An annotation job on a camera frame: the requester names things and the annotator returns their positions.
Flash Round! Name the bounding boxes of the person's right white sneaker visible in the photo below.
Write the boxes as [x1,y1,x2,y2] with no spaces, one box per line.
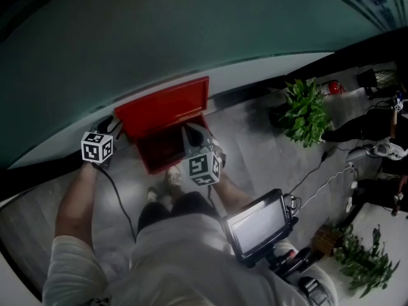
[165,166,183,189]

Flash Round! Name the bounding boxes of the person's white shirt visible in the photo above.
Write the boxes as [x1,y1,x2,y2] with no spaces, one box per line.
[41,214,339,306]

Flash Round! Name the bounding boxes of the red metal box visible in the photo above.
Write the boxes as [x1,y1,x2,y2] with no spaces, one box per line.
[135,113,212,176]

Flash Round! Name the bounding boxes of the black chest monitor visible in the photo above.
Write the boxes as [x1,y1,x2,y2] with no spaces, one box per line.
[225,188,293,266]

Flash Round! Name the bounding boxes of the black monitor mount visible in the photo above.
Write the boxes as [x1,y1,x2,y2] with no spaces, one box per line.
[264,240,332,306]

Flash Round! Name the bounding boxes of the black floor stand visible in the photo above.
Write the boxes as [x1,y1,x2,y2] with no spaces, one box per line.
[356,68,377,100]

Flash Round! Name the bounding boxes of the red fire extinguisher box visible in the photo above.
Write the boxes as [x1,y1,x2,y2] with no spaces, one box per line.
[113,76,211,140]

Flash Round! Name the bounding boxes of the white floor cable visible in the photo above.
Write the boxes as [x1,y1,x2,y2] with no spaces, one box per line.
[295,164,354,208]

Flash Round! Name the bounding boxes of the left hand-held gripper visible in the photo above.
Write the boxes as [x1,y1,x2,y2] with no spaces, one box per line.
[80,116,124,165]

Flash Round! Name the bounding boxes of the broad-leaf green potted plant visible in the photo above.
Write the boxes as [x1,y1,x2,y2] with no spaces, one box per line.
[269,78,334,149]

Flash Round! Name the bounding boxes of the black floor cable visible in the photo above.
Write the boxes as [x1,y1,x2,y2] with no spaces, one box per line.
[285,150,335,200]

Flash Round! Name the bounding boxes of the person's right hand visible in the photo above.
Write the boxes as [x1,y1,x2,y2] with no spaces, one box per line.
[218,144,228,171]

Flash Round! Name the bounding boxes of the person's left forearm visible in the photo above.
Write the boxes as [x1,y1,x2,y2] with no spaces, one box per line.
[55,163,99,245]

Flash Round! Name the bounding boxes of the person's black shorts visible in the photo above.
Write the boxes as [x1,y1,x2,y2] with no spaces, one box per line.
[137,191,224,235]

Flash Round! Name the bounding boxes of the wooden planter box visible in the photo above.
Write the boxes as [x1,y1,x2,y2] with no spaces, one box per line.
[311,224,344,258]

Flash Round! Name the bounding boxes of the person's right forearm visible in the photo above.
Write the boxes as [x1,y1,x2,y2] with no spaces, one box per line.
[210,170,252,218]

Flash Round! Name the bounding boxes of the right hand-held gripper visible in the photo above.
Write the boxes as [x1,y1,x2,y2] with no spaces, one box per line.
[181,122,226,187]

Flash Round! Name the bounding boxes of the red fire extinguisher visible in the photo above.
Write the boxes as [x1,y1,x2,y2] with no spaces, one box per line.
[318,78,347,98]

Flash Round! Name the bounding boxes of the small-leaf green plant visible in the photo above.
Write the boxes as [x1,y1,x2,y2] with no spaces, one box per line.
[331,223,401,299]

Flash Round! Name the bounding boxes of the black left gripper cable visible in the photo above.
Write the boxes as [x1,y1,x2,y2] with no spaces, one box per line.
[95,164,138,244]

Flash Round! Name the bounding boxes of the black power adapter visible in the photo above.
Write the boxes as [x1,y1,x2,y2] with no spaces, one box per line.
[320,147,336,163]

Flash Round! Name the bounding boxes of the frosted glass window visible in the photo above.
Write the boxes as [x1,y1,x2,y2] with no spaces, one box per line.
[350,0,408,34]

